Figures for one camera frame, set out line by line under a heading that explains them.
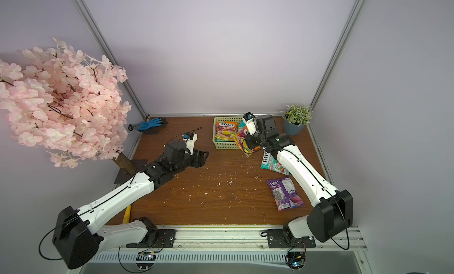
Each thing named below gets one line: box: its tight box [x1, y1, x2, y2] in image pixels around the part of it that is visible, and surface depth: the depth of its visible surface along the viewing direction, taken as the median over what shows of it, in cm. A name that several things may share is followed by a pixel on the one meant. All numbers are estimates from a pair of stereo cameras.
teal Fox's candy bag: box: [260, 148, 290, 176], surface depth 96 cm
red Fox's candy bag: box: [215, 121, 238, 143], surface depth 105 cm
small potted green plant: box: [280, 103, 314, 136], surface depth 101 cm
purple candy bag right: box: [266, 177, 305, 212], surface depth 85 cm
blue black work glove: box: [128, 116, 168, 132], surface depth 117 cm
